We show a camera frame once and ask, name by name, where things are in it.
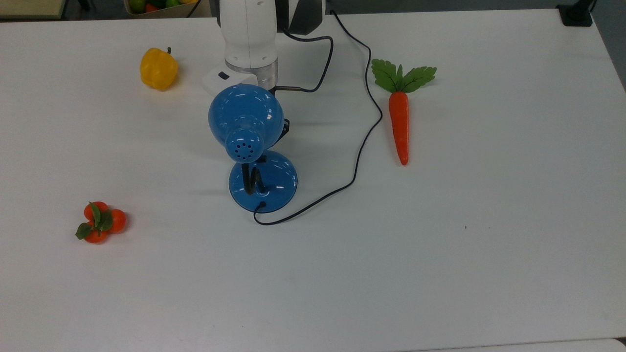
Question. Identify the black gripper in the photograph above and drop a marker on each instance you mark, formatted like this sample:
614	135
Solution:
286	128

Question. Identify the blue desk lamp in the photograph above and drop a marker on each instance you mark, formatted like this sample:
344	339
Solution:
244	112

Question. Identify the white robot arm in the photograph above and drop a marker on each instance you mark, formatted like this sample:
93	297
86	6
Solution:
249	34

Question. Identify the orange carrot with green leaves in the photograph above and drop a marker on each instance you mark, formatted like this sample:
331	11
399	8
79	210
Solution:
399	122

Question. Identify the yellow bell pepper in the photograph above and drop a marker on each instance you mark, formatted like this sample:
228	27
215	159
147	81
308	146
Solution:
157	69

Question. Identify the basket of fruit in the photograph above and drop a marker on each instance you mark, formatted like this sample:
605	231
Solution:
161	10

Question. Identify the tangerine cluster with leaves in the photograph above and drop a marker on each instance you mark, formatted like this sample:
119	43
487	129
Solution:
116	221

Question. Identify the tan board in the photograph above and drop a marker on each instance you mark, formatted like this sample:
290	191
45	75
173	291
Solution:
29	7

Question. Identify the black clamp mount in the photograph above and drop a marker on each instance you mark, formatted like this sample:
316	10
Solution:
576	14

